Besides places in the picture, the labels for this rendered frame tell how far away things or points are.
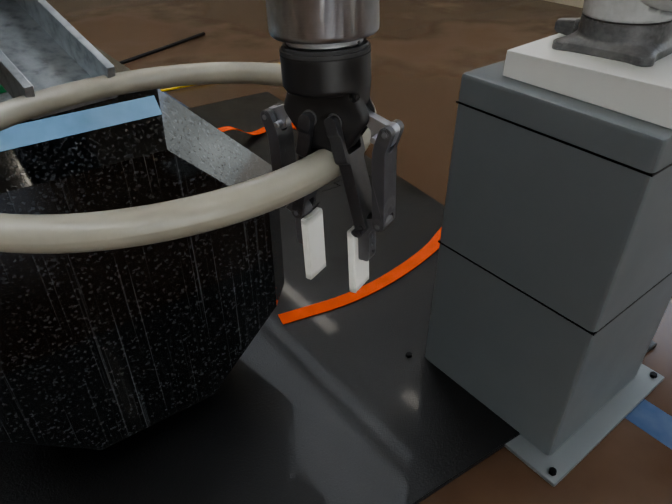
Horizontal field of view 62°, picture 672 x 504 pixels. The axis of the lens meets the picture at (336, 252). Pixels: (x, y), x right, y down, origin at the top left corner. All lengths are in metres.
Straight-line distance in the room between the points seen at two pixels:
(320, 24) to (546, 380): 1.03
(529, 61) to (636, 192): 0.30
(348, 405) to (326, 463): 0.17
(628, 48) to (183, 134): 0.79
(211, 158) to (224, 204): 0.68
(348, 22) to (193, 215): 0.18
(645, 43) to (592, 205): 0.28
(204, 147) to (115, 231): 0.69
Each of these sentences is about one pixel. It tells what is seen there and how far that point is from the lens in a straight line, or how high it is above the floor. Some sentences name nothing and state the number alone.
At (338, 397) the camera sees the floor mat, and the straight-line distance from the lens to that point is 1.48.
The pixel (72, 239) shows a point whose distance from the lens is 0.46.
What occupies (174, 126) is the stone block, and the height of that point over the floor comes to 0.74.
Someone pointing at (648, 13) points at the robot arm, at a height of 0.93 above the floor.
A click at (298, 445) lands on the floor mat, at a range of 1.40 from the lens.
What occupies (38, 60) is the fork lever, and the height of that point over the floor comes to 0.90.
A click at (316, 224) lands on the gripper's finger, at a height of 0.85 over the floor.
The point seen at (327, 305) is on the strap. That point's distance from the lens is 1.73.
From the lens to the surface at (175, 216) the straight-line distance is 0.44.
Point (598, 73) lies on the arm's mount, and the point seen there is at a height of 0.85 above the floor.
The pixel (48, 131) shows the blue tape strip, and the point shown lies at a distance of 1.05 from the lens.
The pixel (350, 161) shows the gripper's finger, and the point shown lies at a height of 0.93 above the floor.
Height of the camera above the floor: 1.16
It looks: 36 degrees down
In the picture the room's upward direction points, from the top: straight up
